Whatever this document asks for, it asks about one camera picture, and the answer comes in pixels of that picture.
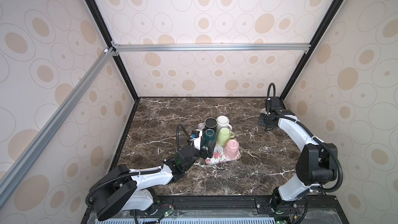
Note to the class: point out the right black frame post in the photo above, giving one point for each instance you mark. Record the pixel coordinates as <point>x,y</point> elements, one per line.
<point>325,23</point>

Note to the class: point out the slanted left aluminium rail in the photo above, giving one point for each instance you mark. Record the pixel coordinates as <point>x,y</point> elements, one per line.
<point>30,155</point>

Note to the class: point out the pink mug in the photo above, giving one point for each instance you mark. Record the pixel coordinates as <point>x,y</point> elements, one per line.
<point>231,149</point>

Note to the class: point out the floral rectangular tray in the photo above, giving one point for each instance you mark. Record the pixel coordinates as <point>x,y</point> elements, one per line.
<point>219,157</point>

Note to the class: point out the black frame post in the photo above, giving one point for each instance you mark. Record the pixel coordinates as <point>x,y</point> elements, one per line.
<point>103,29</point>
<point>325,23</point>

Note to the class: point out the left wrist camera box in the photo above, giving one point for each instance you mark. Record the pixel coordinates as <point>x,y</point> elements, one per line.
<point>196,138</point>

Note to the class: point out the black mug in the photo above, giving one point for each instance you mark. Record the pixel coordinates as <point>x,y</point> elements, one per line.
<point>211,123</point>

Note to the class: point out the horizontal aluminium rail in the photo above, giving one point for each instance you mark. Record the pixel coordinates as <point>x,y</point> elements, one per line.
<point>212,47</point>

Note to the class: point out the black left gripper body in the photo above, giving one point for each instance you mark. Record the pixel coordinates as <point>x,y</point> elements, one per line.
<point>196,155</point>

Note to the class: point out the light green mug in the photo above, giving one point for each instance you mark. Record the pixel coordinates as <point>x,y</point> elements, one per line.
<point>224,135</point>

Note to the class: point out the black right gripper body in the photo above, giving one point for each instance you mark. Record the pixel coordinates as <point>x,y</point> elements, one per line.
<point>264,121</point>

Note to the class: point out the white mug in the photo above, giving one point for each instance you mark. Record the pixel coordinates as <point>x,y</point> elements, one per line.
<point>223,122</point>

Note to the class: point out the left black frame post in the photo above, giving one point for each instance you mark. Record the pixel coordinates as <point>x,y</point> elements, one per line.
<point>103,29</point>

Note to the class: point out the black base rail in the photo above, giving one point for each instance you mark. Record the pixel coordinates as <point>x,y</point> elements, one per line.
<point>315,209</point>

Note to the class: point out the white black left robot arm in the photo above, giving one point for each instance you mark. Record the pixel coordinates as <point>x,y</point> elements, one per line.
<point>128,189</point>

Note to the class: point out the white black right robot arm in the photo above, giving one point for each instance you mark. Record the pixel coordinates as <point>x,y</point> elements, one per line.
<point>318,166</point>

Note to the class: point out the dark teal mug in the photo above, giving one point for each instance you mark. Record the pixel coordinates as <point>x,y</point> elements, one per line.
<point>209,139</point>

